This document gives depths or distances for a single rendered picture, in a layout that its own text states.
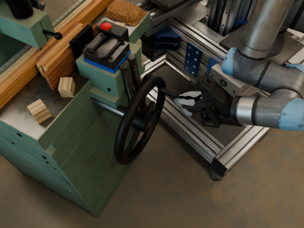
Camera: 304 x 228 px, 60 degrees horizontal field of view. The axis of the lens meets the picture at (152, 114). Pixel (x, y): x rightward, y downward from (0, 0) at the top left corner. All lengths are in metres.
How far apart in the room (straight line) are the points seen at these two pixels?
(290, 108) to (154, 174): 1.08
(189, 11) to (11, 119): 0.91
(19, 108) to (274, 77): 0.68
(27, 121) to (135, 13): 0.51
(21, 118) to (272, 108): 0.63
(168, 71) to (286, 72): 1.11
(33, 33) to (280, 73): 0.63
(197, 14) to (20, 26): 0.82
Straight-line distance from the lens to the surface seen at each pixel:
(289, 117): 0.66
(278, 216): 1.67
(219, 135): 1.51
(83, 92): 0.80
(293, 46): 1.13
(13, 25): 0.80
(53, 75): 0.78
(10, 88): 0.82
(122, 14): 0.98
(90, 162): 1.05
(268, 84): 0.73
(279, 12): 0.67
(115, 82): 0.73
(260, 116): 0.68
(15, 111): 0.80
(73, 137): 0.86
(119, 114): 0.81
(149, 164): 1.62
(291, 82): 0.73
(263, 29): 0.68
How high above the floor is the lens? 1.49
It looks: 56 degrees down
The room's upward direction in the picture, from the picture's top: straight up
